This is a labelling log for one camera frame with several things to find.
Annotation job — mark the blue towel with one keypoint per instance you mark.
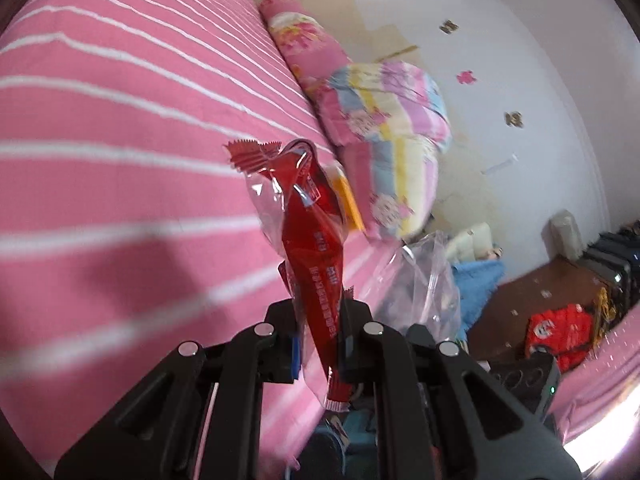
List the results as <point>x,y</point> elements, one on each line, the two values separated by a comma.
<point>477,281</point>

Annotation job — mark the pink floral pillow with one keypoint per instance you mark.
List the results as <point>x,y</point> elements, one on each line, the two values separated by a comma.
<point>311,53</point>

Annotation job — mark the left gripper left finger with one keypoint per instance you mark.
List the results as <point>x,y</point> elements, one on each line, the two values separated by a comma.
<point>196,415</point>

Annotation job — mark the clear plastic bag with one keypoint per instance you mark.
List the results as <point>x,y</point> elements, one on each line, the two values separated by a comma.
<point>416,286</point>

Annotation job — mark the colourful cartoon quilt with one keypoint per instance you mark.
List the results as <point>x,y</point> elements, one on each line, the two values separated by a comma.
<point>388,124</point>

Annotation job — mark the white bin by wall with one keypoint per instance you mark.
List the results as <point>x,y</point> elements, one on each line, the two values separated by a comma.
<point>566,236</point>

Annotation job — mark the red bag on floor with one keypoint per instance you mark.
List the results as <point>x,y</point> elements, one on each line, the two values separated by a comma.
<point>567,333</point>

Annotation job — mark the brown bear wall sticker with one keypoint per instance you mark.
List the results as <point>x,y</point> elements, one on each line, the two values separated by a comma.
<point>514,119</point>

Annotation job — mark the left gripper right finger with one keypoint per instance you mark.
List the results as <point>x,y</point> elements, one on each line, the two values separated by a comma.
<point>440,415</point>

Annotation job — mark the red snack wrapper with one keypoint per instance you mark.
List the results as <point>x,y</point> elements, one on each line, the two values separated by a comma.
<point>303,221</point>

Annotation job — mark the pink striped bed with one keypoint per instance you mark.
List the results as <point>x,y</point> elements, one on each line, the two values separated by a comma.
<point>124,229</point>

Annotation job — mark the orange medicine box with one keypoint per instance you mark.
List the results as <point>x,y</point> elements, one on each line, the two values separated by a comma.
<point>341,187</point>

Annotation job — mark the pink rabbit wall sticker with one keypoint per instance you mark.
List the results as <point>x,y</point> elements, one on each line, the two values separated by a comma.
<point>466,77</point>

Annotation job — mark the pink white mesh bag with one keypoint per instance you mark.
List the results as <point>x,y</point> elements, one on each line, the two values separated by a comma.
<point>596,406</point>

